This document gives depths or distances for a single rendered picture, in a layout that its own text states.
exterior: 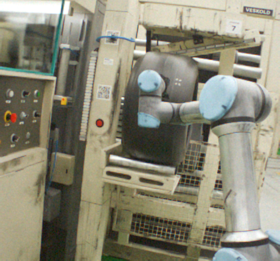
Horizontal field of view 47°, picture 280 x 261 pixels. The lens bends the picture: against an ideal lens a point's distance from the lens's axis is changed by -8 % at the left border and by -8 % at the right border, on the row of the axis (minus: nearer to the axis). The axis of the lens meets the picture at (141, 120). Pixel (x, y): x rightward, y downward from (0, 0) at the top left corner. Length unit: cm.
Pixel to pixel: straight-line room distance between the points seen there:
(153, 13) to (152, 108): 98
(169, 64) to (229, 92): 82
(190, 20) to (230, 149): 128
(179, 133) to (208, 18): 77
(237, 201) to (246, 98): 25
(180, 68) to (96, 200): 83
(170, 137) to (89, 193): 60
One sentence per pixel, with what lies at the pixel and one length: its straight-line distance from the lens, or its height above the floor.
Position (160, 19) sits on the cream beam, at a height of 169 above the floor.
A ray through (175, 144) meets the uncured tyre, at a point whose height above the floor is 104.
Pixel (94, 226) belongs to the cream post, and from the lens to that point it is 194.
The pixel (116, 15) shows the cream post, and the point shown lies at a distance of 181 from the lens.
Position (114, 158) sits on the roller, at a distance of 171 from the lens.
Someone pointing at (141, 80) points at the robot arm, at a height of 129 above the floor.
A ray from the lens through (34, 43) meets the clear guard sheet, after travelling 157.
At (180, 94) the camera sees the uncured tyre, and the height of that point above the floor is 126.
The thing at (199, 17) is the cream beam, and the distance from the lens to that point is 201.
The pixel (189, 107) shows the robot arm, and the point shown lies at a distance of 117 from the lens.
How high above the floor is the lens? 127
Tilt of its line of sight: 5 degrees down
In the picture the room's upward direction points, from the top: 8 degrees clockwise
